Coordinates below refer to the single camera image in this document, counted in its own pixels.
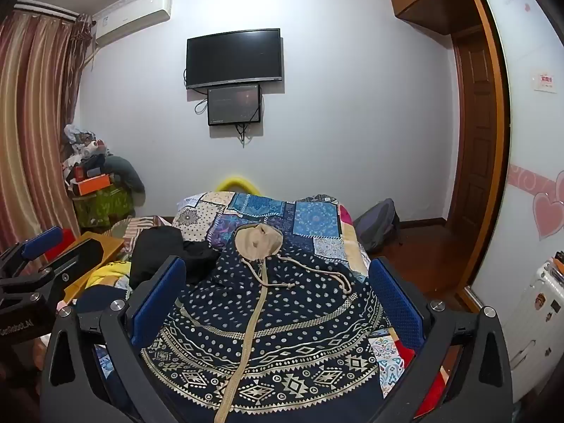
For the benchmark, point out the white wardrobe sliding door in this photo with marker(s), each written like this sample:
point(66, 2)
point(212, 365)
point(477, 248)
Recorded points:
point(528, 150)

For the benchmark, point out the white air conditioner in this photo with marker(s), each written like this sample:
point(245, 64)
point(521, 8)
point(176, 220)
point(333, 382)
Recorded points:
point(132, 15)

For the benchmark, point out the green patterned cloth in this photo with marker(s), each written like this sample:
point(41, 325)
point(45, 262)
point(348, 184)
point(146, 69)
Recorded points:
point(103, 207)

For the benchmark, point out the pile of clutter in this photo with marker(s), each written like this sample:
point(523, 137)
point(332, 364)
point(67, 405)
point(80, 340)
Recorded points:
point(81, 150)

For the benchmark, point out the small wall monitor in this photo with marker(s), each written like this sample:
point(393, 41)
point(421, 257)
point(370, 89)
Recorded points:
point(233, 105)

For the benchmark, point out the black garment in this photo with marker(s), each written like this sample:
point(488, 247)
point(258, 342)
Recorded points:
point(158, 251)

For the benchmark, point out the grey backpack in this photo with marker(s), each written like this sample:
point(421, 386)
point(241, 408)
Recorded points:
point(376, 224)

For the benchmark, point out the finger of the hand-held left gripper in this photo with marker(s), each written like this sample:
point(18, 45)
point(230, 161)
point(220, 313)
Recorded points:
point(42, 240)
point(86, 253)

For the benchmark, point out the yellow hoop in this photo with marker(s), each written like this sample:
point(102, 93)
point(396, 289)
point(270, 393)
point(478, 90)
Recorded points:
point(233, 181)

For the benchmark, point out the striped curtain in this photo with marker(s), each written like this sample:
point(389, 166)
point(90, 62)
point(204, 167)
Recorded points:
point(35, 119)

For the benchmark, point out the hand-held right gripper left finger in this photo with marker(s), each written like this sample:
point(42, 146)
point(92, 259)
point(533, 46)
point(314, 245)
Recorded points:
point(158, 300)

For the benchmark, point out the patchwork bedspread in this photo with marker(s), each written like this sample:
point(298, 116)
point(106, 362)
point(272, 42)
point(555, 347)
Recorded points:
point(273, 213)

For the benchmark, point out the white suitcase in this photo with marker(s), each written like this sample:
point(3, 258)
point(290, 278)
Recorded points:
point(535, 330)

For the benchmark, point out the grey-green cushion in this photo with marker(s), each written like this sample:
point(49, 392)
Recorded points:
point(125, 172)

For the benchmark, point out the yellow blanket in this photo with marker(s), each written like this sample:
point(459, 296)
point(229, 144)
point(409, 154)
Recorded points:
point(108, 273)

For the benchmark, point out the navy patterned hooded garment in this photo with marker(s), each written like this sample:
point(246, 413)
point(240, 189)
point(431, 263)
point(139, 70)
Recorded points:
point(299, 317)

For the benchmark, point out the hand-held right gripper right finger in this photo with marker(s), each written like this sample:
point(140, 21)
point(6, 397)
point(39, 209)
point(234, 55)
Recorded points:
point(396, 304)

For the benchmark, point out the orange box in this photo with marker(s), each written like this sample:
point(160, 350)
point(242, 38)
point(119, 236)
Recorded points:
point(90, 184)

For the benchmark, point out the wooden door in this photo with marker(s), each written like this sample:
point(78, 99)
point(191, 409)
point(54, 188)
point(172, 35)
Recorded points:
point(476, 132)

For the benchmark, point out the wall television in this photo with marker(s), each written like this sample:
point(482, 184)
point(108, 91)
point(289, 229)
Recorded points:
point(233, 58)

